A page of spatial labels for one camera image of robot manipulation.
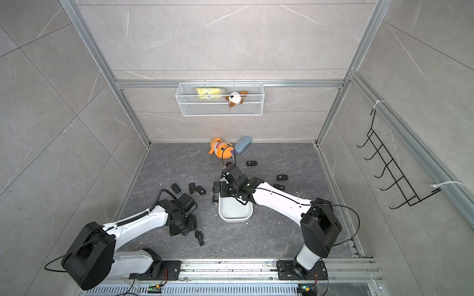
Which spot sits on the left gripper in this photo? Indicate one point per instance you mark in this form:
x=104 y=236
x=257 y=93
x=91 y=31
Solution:
x=192 y=225

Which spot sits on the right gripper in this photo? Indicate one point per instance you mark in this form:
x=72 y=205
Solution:
x=223 y=189

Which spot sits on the black key with buttons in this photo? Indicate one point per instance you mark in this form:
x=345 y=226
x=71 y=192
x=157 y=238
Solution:
x=214 y=201

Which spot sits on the white storage box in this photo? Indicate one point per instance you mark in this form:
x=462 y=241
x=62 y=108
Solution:
x=231 y=211

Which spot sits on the black VW key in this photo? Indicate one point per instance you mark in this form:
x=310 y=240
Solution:
x=192 y=188

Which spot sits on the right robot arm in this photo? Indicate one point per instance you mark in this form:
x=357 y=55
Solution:
x=319 y=225

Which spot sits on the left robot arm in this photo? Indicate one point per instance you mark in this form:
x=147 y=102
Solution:
x=94 y=256

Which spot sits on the black silver key front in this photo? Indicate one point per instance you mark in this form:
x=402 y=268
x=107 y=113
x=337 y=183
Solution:
x=199 y=235

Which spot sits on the orange plush toy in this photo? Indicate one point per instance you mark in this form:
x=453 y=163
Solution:
x=221 y=149

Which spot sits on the blue grey pouch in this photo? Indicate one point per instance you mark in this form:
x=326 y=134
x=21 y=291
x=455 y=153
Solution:
x=242 y=144

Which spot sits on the brown white plush dog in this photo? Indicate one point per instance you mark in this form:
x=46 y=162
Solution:
x=236 y=98

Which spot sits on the yellow item in basket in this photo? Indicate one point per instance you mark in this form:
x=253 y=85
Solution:
x=210 y=93

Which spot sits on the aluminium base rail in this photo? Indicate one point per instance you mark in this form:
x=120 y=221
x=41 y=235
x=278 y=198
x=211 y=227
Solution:
x=253 y=277

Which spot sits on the white wire wall basket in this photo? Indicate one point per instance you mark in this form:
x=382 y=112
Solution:
x=192 y=106

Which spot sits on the black wall hook rack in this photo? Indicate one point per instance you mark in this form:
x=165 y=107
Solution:
x=392 y=169

